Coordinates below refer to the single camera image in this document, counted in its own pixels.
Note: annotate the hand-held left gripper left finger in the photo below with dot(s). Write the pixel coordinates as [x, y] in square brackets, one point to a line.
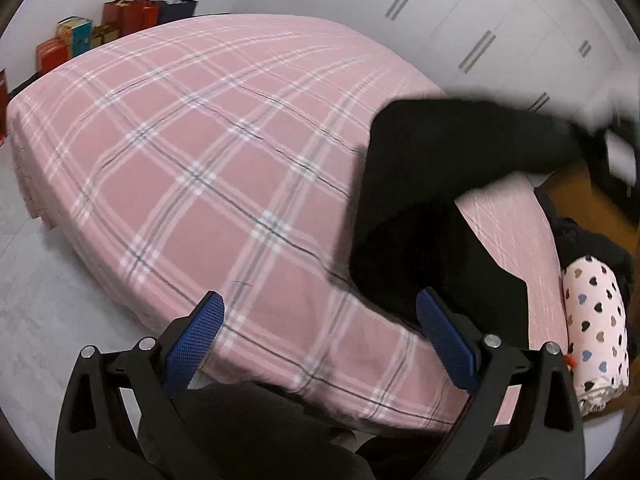
[197, 337]

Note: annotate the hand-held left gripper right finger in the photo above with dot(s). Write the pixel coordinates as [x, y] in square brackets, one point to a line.
[445, 342]

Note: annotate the black pants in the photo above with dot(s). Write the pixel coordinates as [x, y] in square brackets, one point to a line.
[400, 185]

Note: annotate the brown wooden headboard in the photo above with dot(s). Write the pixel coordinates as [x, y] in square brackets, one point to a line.
[575, 185]

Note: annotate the black jacket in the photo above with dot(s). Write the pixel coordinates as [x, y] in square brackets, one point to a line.
[585, 240]

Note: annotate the heart print pillow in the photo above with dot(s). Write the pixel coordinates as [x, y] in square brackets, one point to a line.
[595, 320]

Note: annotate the pink plaid bed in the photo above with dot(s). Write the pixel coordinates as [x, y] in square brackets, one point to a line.
[175, 160]

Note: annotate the white wardrobe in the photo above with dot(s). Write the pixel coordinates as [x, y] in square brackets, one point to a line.
[450, 0]

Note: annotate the red carton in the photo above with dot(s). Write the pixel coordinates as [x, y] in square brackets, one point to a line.
[3, 105]

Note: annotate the gold box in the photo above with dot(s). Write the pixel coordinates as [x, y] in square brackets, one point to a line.
[104, 35]

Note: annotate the red box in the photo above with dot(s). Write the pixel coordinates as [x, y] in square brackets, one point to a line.
[52, 55]

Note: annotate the teal box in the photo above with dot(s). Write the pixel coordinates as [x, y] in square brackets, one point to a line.
[75, 35]

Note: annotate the red gift bag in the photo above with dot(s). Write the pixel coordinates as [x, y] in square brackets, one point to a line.
[127, 17]

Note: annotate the navy gift bag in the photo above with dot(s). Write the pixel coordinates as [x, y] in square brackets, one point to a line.
[172, 7]

